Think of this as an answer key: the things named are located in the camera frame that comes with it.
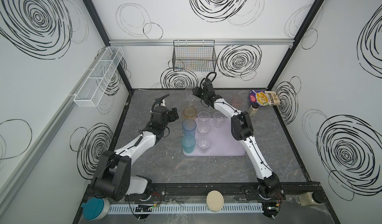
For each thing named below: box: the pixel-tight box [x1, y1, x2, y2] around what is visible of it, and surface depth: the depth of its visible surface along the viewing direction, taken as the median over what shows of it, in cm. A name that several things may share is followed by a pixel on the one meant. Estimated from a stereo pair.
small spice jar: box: [248, 102, 260, 117], surface depth 101 cm
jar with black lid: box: [297, 191, 325, 207], surface depth 66 cm
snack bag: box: [249, 89, 282, 107], surface depth 114 cm
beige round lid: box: [206, 190, 225, 212], surface depth 68 cm
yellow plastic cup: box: [183, 106, 197, 121], surface depth 93 cm
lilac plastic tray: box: [183, 117, 246, 157], surface depth 91 cm
